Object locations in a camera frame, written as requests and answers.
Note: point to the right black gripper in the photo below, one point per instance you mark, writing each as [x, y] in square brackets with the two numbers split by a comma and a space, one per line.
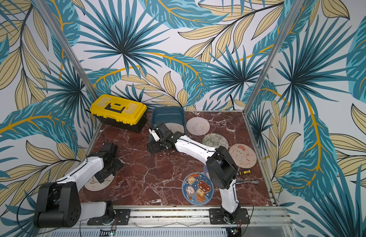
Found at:
[156, 145]

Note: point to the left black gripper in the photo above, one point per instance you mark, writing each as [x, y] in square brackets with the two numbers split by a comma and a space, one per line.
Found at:
[102, 176]

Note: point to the white animal round coaster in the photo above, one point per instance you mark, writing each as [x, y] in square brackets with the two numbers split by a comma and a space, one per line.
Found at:
[94, 185]

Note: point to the pink kitty round coaster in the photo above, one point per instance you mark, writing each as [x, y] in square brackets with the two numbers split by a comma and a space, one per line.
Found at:
[198, 126]

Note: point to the beige pink figure coaster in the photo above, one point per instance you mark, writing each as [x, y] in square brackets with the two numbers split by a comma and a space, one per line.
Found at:
[175, 127]

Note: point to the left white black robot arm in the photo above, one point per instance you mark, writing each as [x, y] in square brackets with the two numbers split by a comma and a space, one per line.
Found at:
[58, 203]

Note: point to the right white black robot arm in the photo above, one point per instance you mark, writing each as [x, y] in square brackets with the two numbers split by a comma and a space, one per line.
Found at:
[221, 166]

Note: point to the teal plastic storage tray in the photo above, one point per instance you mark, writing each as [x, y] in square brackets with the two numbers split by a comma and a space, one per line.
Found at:
[168, 114]

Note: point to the yellow black toolbox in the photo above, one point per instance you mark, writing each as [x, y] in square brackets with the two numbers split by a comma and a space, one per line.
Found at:
[119, 112]

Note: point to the green sketch round coaster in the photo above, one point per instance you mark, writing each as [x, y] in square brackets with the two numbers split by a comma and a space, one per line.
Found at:
[215, 140]

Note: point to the purple bunny round coaster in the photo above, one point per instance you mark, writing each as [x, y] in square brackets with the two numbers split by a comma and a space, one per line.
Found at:
[205, 171]

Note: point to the blue cartoon toast coaster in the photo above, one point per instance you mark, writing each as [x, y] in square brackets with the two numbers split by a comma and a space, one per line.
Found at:
[197, 189]

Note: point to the pink bow bear coaster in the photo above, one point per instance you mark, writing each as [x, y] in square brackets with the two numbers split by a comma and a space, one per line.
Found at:
[243, 155]

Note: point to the yellow black screwdriver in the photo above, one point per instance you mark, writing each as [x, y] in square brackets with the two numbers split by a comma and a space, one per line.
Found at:
[244, 172]

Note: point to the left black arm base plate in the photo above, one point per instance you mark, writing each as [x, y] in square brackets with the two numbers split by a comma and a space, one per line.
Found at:
[122, 214]

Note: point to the aluminium front frame rail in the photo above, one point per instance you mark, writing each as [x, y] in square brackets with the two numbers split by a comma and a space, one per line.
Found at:
[186, 221]

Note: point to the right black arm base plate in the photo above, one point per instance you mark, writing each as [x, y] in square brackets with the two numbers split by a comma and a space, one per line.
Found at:
[219, 216]

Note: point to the left aluminium corner post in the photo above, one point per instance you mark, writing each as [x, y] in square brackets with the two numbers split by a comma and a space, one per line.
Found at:
[55, 28]

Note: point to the aluminium corner post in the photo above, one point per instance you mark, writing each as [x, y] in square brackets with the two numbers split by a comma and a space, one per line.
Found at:
[274, 51]
[55, 28]

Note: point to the right aluminium corner post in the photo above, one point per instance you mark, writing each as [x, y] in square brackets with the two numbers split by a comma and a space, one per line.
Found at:
[274, 51]

